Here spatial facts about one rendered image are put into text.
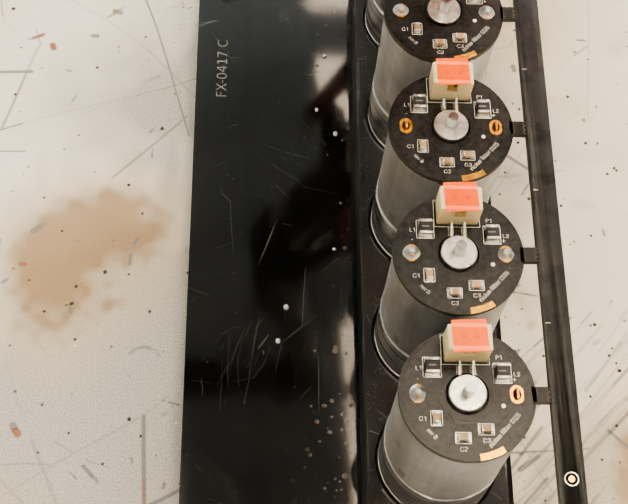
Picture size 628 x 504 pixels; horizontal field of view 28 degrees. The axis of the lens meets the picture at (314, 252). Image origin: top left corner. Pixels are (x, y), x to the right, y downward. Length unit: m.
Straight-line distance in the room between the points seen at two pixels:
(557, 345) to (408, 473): 0.04
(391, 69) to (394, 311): 0.05
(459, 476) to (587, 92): 0.14
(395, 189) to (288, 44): 0.08
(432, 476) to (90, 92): 0.14
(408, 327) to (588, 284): 0.08
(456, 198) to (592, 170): 0.10
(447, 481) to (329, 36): 0.13
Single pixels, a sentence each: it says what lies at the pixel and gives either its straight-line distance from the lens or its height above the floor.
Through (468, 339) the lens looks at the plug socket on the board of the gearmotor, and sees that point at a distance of 0.23.
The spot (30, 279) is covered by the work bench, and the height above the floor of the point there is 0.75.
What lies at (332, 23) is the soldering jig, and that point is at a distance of 0.33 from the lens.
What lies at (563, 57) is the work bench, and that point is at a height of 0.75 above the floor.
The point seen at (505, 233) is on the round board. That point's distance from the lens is 0.24.
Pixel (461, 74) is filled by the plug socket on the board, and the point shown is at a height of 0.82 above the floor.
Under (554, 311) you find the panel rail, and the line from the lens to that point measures 0.24.
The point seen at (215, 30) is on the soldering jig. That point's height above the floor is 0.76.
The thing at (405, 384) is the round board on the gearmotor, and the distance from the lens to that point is 0.23.
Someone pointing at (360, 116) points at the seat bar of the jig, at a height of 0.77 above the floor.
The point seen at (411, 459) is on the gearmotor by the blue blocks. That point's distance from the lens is 0.24.
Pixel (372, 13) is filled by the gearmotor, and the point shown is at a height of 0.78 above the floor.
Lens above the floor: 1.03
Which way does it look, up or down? 64 degrees down
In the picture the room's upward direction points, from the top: 6 degrees clockwise
